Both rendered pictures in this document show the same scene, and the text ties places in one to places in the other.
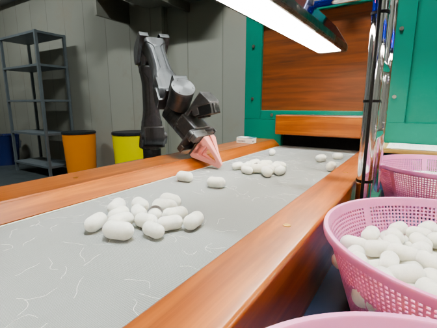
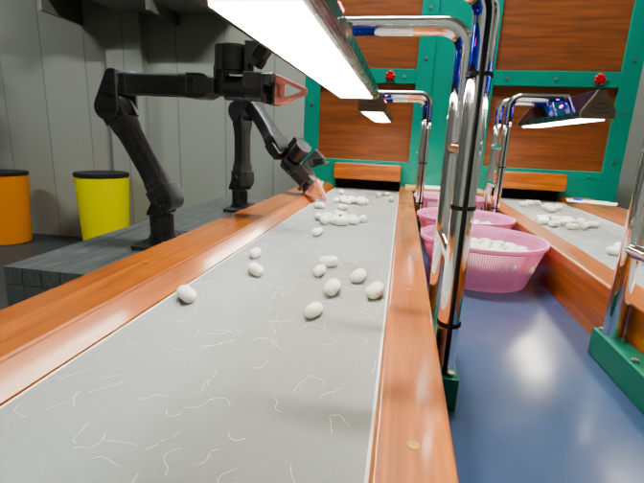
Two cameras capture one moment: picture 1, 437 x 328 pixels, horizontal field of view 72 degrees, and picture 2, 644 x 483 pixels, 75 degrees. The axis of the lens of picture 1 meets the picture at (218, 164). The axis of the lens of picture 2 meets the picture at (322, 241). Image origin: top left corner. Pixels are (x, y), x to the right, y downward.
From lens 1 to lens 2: 0.90 m
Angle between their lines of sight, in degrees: 23
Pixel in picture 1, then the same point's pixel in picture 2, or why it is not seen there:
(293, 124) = (349, 171)
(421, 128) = (433, 174)
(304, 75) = (354, 131)
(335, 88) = (378, 144)
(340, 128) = (383, 173)
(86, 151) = (18, 199)
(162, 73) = (274, 131)
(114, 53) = (55, 60)
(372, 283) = not seen: hidden behind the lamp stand
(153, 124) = (246, 170)
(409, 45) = not seen: hidden behind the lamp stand
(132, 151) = (109, 198)
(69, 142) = not seen: outside the picture
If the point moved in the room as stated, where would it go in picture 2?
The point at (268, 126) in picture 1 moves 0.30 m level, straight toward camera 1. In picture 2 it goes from (324, 172) to (341, 177)
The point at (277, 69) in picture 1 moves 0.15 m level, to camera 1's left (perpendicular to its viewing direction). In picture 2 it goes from (332, 125) to (301, 123)
